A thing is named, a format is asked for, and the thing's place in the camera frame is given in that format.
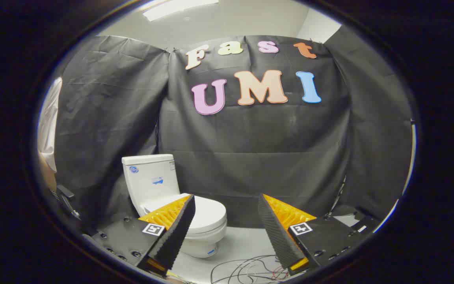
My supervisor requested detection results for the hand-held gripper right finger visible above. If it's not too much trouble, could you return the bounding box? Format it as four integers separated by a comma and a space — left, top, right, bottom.
257, 193, 370, 276

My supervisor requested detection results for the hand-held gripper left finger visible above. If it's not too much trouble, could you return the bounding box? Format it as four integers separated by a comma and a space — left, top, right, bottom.
82, 194, 197, 277

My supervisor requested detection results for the white toilet lid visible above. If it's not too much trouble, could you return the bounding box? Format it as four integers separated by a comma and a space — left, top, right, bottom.
143, 193, 227, 234

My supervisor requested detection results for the white toilet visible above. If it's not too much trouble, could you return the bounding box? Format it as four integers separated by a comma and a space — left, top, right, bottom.
122, 154, 227, 259

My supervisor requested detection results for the black backdrop cloth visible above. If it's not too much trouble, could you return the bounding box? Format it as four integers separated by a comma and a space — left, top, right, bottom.
54, 26, 413, 233

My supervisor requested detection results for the black flat box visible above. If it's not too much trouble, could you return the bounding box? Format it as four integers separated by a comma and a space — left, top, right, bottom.
351, 215, 382, 235

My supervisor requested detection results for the black metal device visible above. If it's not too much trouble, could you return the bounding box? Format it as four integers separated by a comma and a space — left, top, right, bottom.
50, 185, 82, 220

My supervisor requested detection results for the person's white shirt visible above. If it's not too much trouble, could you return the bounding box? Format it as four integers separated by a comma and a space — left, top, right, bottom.
37, 77, 63, 174

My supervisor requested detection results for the tangle of black cables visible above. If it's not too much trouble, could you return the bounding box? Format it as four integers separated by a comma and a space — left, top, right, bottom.
210, 255, 290, 284

